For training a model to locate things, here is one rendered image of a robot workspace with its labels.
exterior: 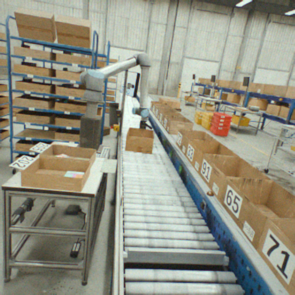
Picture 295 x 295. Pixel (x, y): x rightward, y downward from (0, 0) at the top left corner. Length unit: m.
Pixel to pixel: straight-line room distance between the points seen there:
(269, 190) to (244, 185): 0.16
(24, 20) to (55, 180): 2.24
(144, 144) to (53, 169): 0.96
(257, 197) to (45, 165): 1.48
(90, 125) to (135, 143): 0.50
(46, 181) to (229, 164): 1.29
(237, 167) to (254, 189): 0.40
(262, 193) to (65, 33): 2.76
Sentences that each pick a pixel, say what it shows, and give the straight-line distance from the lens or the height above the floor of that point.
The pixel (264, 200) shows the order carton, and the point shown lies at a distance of 1.64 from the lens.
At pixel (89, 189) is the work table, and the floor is 0.75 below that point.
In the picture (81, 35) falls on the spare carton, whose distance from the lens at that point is 3.31.
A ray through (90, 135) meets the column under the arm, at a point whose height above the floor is 0.91.
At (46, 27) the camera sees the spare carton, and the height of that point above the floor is 1.90.
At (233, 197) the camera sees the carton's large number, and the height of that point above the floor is 0.99.
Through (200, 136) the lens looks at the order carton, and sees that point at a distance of 2.60.
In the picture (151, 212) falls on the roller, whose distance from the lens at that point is 1.52.
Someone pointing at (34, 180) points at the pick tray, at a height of 0.81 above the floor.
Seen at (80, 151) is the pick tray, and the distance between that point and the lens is 2.20.
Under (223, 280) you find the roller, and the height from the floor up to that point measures 0.74.
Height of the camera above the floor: 1.56
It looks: 16 degrees down
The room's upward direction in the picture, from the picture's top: 8 degrees clockwise
